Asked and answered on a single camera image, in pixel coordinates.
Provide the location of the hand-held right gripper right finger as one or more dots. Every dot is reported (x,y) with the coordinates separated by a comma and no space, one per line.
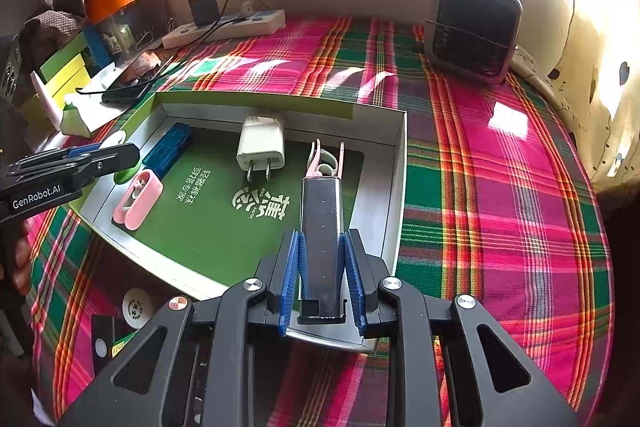
(356,292)

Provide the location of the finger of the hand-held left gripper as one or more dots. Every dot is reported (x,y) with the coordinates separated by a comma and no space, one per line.
(85,152)
(115,159)

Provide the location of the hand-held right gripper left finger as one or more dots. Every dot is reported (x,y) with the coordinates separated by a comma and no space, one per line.
(289,287)

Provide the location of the green white round stand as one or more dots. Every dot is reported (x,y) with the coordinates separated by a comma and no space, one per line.
(116,138)

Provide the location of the pink oval case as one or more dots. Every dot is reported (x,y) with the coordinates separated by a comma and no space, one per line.
(145,202)

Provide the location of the blue usb tester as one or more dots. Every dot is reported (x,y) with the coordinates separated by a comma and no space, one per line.
(167,149)

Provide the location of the dark grey rectangular device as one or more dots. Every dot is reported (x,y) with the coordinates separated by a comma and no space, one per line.
(320,232)

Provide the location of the white charger plug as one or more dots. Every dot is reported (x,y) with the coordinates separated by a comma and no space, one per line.
(260,142)

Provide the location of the small white round can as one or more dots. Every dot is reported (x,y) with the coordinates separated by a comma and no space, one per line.
(137,307)

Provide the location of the person's left hand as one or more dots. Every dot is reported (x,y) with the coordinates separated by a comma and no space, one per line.
(22,257)

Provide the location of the black smartphone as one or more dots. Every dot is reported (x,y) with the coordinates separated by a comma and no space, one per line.
(130,89)

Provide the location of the yellow green cardboard box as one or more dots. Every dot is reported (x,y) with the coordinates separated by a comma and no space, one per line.
(65,74)

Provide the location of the blue box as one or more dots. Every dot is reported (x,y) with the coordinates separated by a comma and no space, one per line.
(95,47)

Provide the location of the brown cloth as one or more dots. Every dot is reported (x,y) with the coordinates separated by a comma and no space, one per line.
(50,24)

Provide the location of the clear plastic container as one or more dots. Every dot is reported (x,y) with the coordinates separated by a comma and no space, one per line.
(135,27)

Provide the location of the black power adapter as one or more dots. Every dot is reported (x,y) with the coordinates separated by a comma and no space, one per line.
(204,9)

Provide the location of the white power strip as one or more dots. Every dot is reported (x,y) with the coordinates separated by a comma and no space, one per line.
(250,24)

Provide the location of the grey desktop fan heater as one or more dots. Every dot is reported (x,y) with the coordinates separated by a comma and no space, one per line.
(470,27)

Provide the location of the heart print curtain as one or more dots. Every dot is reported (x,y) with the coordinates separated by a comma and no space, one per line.
(590,82)

